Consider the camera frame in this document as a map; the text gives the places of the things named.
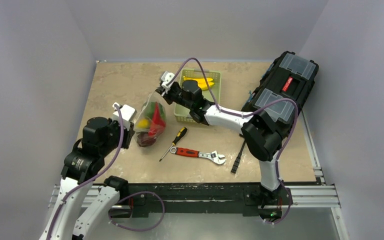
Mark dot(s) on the red handled adjustable wrench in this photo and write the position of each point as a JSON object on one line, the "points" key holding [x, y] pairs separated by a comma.
{"points": [[215, 157]]}

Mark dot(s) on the yellow banana bunch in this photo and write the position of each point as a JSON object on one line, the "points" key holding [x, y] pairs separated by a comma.
{"points": [[208, 83]]}

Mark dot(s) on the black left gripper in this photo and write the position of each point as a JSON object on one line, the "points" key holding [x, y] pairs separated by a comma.
{"points": [[127, 133]]}

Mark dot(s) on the dark red purple fruit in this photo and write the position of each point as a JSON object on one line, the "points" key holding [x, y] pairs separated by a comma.
{"points": [[144, 140]]}

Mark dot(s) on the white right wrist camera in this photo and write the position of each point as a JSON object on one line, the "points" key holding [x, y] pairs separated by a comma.
{"points": [[167, 79]]}

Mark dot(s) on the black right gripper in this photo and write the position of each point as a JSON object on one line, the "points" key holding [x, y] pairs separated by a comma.
{"points": [[165, 96]]}

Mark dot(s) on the yellow black screwdriver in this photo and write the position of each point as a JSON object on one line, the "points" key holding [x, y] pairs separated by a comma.
{"points": [[181, 133]]}

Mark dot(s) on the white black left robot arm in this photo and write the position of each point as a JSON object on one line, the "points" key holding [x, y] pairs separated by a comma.
{"points": [[91, 156]]}

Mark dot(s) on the black hammer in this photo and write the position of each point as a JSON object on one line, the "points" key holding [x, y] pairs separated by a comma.
{"points": [[237, 161]]}

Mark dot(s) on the red chili pepper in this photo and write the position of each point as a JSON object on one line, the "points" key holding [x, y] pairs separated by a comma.
{"points": [[157, 126]]}

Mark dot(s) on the clear dotted zip top bag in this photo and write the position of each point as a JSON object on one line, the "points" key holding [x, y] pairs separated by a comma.
{"points": [[151, 97]]}

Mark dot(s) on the green bell pepper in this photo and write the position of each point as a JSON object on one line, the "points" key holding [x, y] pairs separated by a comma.
{"points": [[150, 110]]}

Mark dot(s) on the light green plastic basket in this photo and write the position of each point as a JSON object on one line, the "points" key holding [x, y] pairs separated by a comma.
{"points": [[215, 82]]}

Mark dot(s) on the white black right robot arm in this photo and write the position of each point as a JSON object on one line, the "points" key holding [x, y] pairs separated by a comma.
{"points": [[264, 137]]}

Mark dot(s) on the black plastic toolbox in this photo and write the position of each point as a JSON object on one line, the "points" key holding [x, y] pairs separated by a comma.
{"points": [[289, 76]]}

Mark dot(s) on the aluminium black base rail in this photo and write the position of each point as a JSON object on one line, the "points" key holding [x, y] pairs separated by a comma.
{"points": [[248, 199]]}

